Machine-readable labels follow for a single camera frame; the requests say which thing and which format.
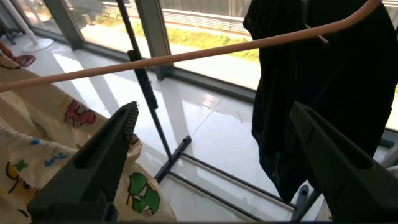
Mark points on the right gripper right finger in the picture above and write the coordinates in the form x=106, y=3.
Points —
x=351, y=186

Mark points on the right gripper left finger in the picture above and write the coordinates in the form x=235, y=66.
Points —
x=90, y=183

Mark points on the cream printed garment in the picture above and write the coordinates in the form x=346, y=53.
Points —
x=37, y=124

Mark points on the black garment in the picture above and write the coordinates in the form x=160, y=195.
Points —
x=326, y=77

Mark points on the black clothes rack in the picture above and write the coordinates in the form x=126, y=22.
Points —
x=146, y=81

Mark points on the white round-base stand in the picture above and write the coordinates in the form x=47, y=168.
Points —
x=37, y=45

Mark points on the window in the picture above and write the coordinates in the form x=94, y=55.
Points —
x=152, y=37

